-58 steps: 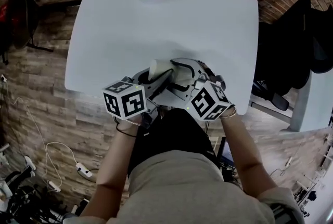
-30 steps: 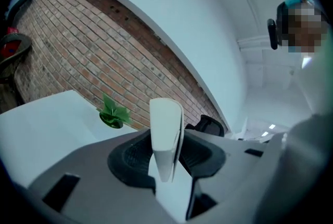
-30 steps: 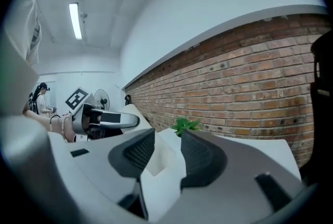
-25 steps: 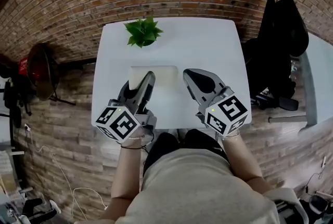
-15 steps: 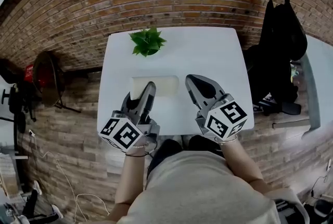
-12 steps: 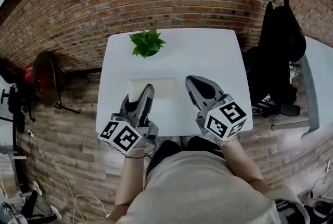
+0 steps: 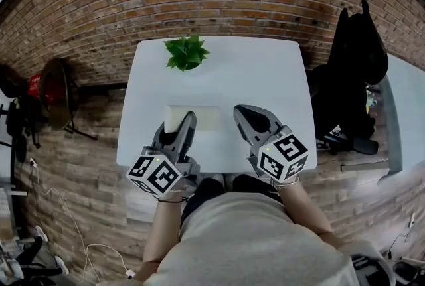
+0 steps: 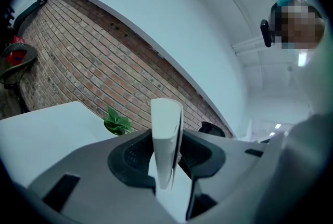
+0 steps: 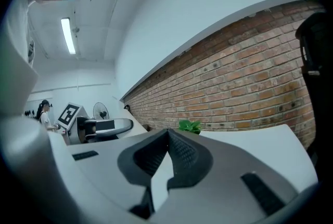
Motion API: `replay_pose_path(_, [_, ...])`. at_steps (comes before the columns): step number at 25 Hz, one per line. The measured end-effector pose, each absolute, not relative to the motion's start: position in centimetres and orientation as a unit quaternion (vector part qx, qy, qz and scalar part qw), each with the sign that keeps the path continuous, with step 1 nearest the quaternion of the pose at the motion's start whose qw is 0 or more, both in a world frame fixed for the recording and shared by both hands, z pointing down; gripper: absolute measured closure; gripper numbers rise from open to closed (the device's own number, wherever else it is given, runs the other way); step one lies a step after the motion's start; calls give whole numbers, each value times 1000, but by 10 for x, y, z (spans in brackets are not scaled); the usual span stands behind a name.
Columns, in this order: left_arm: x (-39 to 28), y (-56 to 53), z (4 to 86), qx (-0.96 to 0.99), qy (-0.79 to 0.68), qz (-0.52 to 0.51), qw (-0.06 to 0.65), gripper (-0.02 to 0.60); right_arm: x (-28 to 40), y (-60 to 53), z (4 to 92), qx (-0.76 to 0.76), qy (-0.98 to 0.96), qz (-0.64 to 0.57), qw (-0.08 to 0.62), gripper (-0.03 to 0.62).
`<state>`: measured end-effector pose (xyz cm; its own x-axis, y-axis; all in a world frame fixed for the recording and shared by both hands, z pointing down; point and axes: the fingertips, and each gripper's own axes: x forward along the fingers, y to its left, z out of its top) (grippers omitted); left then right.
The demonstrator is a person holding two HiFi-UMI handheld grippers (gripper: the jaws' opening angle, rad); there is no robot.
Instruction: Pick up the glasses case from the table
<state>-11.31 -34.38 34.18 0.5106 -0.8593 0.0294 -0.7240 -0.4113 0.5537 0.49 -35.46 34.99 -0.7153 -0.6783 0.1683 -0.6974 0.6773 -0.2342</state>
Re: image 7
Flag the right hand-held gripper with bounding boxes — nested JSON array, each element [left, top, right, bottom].
[[232, 104, 310, 184]]

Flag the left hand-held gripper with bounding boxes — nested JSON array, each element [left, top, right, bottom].
[[125, 111, 202, 198]]

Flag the cream glasses case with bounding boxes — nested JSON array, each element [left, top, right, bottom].
[[162, 104, 222, 135]]

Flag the person's right forearm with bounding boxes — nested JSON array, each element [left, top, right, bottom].
[[272, 177, 347, 250]]

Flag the person's left forearm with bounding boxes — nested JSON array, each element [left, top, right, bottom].
[[142, 190, 185, 281]]

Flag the white table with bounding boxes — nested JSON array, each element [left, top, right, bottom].
[[116, 36, 318, 177]]

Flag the person's white shoes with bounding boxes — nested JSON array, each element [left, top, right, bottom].
[[211, 173, 244, 186]]

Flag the person's black trousers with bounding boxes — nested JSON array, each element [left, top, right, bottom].
[[180, 173, 284, 236]]

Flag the black wrist band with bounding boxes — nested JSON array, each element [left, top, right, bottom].
[[157, 190, 187, 204]]

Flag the green potted plant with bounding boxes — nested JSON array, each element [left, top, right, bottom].
[[163, 34, 211, 72]]

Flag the black office chair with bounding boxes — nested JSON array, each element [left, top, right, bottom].
[[314, 123, 380, 157]]

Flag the black coat on chair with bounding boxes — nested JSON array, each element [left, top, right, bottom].
[[307, 0, 390, 143]]

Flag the person's grey shirt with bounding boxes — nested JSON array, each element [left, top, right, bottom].
[[143, 192, 363, 286]]

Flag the red box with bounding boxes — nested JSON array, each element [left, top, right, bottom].
[[27, 73, 50, 104]]

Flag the grey desk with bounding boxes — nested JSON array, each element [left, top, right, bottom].
[[377, 54, 425, 186]]

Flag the black metal stand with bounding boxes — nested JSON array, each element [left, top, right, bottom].
[[0, 64, 46, 199]]

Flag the black chair with cushion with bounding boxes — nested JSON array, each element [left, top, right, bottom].
[[350, 253, 425, 286]]

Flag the silver bracelet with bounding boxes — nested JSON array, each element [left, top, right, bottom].
[[269, 175, 300, 192]]

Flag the white charging cable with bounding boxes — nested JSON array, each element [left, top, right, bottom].
[[29, 157, 137, 280]]

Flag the black cable with plug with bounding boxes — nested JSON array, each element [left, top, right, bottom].
[[387, 211, 417, 263]]

